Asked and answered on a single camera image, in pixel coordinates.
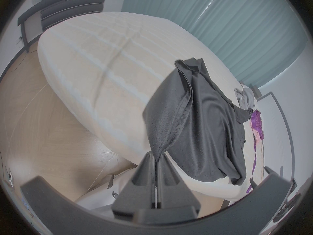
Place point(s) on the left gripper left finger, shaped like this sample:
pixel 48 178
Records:
pixel 140 182

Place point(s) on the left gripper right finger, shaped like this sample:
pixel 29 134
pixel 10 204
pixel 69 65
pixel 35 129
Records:
pixel 171 183

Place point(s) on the black garment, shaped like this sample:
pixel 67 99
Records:
pixel 207 131

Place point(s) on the bed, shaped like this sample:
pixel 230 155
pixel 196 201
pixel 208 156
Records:
pixel 97 70

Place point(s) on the purple garment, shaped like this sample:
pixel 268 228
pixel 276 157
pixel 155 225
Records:
pixel 257 123

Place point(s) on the grey garment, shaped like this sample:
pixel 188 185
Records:
pixel 247 98

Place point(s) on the blue-green curtain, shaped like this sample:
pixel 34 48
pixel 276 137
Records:
pixel 232 28

